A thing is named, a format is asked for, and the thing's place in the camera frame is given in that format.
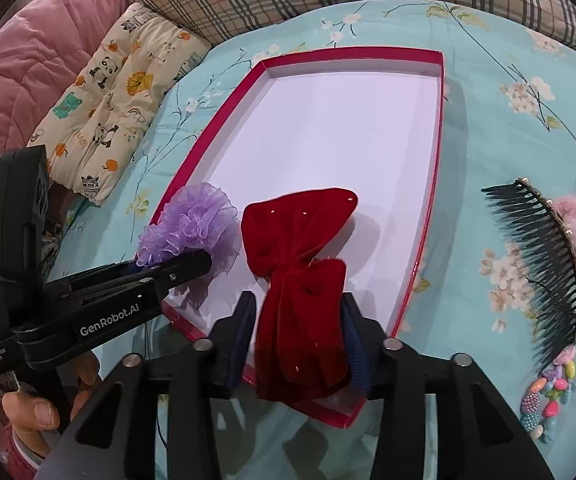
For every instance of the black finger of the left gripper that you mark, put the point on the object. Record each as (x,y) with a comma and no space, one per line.
(176,271)

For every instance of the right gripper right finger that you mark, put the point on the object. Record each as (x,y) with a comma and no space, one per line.
(384,368)

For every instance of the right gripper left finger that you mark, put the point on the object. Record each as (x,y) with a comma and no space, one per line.
(211,368)

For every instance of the purple organza scrunchie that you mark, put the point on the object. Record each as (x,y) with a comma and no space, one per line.
(198,216)

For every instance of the red velvet bow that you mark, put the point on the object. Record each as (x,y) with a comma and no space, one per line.
(299,352)

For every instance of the black pearl hair comb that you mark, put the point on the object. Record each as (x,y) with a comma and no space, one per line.
(530,220)

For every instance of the person's left hand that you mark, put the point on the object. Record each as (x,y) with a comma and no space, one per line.
(30,416)

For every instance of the colourful beaded hair clip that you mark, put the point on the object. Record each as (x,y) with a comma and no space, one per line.
(542,402)

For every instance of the cartoon print baby pillow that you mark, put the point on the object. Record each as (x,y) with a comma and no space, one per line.
(94,129)

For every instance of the pink quilted blanket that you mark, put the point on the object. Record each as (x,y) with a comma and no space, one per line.
(42,48)

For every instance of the teal floral bedsheet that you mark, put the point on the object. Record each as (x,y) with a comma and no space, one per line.
(509,111)

